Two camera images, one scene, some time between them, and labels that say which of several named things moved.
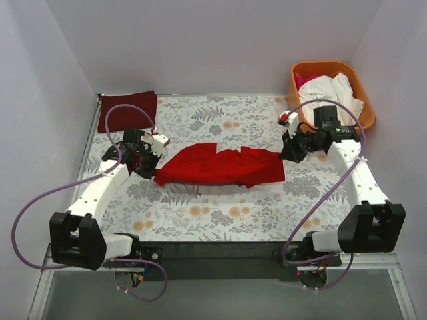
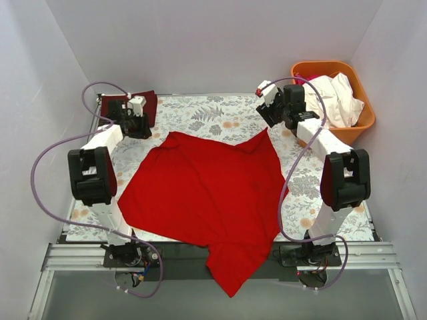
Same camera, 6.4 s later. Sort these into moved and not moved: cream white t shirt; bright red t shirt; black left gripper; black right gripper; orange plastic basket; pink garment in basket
Moved: bright red t shirt; black right gripper; black left gripper
Not moved: orange plastic basket; pink garment in basket; cream white t shirt
